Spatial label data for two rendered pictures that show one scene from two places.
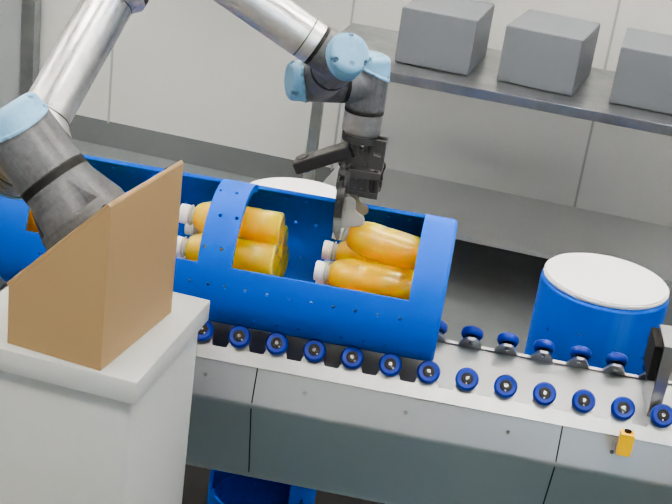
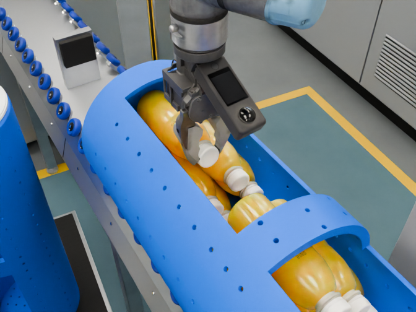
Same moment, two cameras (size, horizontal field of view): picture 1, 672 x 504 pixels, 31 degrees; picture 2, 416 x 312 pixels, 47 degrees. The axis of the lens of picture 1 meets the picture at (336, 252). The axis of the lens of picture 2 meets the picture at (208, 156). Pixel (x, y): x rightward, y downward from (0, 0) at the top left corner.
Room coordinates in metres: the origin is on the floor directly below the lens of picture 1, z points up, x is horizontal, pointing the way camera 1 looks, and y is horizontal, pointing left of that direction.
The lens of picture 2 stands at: (2.57, 0.44, 1.71)
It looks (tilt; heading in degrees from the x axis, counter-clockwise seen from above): 44 degrees down; 232
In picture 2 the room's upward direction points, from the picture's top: straight up
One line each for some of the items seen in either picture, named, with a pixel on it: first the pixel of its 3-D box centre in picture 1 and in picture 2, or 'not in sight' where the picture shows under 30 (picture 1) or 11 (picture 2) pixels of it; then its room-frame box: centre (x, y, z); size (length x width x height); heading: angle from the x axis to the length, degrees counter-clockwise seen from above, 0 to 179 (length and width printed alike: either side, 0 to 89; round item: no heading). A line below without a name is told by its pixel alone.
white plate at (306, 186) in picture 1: (298, 200); not in sight; (2.75, 0.11, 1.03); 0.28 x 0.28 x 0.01
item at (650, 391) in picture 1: (655, 370); (78, 59); (2.17, -0.65, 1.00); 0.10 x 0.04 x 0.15; 174
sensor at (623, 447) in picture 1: (624, 435); not in sight; (2.04, -0.59, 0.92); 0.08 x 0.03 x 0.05; 174
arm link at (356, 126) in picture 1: (362, 122); (197, 27); (2.23, -0.02, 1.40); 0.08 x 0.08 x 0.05
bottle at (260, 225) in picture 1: (235, 222); (284, 254); (2.25, 0.21, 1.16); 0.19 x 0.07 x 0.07; 84
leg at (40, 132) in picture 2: not in sight; (37, 122); (2.17, -1.36, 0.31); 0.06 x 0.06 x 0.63; 84
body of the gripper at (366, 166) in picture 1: (360, 164); (197, 75); (2.23, -0.02, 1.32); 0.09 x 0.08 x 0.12; 84
